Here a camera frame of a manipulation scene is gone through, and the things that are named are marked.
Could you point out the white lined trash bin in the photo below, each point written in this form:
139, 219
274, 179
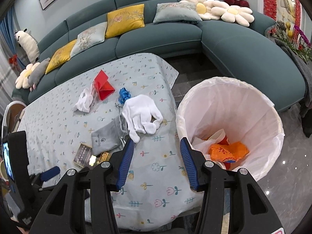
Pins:
246, 114

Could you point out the yellow cushion centre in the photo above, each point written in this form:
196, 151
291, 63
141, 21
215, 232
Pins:
124, 20

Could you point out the teal sectional sofa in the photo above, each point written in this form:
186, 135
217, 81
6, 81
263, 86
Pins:
240, 52

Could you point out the grey blanket on sofa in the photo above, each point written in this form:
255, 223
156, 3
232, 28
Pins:
293, 77

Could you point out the white flower pillow pair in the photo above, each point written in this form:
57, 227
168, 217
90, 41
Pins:
216, 10

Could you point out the blue wrapper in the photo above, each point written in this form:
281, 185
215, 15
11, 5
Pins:
124, 95

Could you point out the floral light blue tablecloth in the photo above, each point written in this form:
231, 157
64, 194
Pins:
157, 190

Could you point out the yellow cushion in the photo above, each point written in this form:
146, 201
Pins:
124, 20
61, 56

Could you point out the grey plush toy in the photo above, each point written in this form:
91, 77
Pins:
37, 73

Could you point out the grey drawstring pouch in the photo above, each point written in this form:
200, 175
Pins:
110, 137

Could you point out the white flower pillow left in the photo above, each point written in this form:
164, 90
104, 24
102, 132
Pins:
22, 79

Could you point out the light green cushion right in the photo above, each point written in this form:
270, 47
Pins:
176, 12

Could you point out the black gold cigarette box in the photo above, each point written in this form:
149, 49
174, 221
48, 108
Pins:
85, 158

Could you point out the red paper box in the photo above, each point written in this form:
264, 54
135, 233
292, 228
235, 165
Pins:
102, 86

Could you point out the wooden chair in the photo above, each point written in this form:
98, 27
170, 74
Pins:
12, 117

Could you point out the white panda plush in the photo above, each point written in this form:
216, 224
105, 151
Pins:
29, 45

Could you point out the yellow cushion left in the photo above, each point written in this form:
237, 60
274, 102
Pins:
61, 56

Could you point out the light green cushion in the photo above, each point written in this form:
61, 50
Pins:
89, 38
176, 12

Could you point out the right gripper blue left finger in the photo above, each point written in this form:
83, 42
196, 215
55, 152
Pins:
124, 164

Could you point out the red and white paper cup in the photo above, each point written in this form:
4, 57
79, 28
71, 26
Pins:
222, 140

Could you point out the white tissue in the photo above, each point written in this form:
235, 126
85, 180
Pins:
203, 145

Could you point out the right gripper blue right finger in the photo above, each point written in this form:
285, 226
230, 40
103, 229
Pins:
189, 164

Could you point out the light green cushion left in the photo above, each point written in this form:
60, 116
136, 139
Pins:
89, 38

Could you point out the potted flower plants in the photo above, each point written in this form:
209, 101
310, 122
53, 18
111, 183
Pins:
293, 38

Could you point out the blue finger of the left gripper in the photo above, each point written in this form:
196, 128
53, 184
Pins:
49, 174

